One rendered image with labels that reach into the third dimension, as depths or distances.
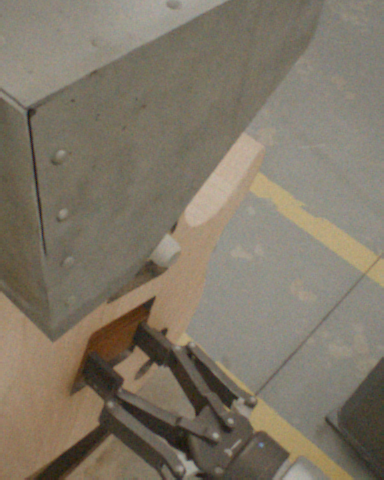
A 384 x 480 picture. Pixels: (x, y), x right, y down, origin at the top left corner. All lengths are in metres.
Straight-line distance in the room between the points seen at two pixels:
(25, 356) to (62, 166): 0.33
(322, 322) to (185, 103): 1.78
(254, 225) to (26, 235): 1.95
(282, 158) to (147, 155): 2.18
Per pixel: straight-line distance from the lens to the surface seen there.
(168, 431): 0.60
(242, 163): 0.64
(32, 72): 0.19
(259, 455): 0.58
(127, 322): 0.65
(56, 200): 0.22
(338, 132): 2.62
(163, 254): 0.48
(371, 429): 1.74
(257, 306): 1.97
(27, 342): 0.51
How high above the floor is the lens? 1.65
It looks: 51 degrees down
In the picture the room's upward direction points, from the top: 10 degrees clockwise
